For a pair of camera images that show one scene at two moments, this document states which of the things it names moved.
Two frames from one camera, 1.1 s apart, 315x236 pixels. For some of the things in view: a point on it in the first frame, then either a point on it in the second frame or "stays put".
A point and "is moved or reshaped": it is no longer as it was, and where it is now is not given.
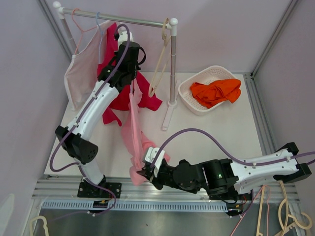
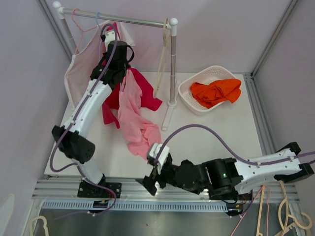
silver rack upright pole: (173, 27) stays put
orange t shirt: (212, 94) stays put
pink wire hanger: (80, 28) stays put
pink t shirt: (136, 142) is moved or reshaped
